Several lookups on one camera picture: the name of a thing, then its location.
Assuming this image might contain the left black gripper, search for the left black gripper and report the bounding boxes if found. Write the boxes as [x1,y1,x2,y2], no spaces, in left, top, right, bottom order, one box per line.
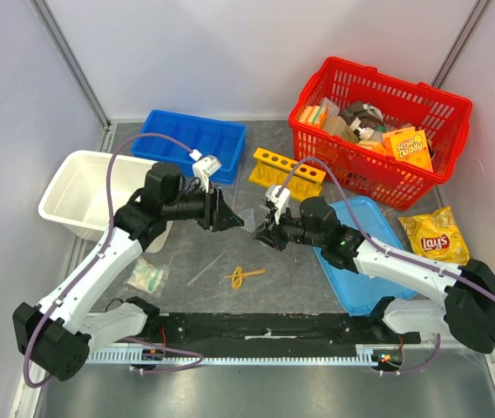
[163,179,244,233]

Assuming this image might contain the clear plastic funnel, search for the clear plastic funnel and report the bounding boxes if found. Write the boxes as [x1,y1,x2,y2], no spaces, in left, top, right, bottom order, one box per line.
[239,208,256,233]

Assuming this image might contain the tan rubber band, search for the tan rubber band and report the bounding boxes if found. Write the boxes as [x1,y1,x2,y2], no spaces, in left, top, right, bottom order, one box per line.
[225,266,266,290]

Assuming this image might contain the clear bag of swabs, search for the clear bag of swabs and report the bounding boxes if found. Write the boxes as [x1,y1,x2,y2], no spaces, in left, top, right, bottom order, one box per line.
[126,257,169,297]

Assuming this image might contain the yellow Lays chips bag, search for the yellow Lays chips bag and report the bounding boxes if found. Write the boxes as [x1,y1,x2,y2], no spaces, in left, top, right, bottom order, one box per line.
[399,206,471,265]

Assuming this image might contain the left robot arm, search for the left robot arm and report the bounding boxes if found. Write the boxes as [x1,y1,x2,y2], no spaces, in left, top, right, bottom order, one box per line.
[12,156,244,381]

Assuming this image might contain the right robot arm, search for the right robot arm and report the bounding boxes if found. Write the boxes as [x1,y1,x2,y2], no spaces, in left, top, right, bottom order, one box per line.
[252,198,495,354]

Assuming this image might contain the clear glass test tube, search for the clear glass test tube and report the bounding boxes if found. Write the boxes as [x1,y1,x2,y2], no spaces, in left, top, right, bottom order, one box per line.
[288,249,297,291]

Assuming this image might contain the yellow test tube rack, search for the yellow test tube rack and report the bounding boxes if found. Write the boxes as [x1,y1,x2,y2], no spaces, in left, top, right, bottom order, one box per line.
[248,147,326,201]

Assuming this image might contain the clear glass pipette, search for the clear glass pipette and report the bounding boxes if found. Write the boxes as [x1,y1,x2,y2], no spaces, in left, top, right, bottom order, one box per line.
[186,251,227,286]

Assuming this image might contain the blue divided plastic tray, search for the blue divided plastic tray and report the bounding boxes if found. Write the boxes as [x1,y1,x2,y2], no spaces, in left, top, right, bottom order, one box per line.
[131,110,247,185]

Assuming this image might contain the light blue plastic lid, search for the light blue plastic lid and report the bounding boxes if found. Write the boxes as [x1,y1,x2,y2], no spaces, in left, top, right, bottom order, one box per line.
[314,196,417,316]

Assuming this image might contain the orange green sponge pack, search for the orange green sponge pack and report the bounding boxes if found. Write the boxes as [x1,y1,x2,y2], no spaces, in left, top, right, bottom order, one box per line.
[298,104,329,129]

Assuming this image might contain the white plastic tub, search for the white plastic tub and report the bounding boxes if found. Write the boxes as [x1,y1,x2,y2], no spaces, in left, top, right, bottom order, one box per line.
[38,150,153,241]

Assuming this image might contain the red shopping basket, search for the red shopping basket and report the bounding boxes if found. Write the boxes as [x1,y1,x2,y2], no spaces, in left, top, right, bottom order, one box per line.
[288,57,473,211]

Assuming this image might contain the orange Scrub Daddy package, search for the orange Scrub Daddy package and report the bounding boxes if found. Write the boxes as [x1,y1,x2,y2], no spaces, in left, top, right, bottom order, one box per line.
[383,126,432,172]

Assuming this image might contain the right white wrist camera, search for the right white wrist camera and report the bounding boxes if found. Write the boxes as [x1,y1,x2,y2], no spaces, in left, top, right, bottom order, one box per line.
[265,184,290,225]

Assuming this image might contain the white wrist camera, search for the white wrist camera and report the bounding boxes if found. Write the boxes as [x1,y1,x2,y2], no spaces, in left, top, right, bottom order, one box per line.
[265,184,290,225]
[189,149,221,193]

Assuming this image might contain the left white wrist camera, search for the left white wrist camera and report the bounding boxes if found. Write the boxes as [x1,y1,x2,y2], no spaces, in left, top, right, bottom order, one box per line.
[189,149,221,193]

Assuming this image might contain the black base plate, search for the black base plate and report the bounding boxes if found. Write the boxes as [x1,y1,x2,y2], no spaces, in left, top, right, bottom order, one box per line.
[139,313,421,359]

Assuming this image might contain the white cable duct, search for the white cable duct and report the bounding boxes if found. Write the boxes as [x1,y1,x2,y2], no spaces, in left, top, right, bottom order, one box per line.
[86,344,378,367]

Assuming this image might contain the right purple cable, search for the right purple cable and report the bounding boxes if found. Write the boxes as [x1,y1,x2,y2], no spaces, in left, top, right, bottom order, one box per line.
[279,157,495,378]

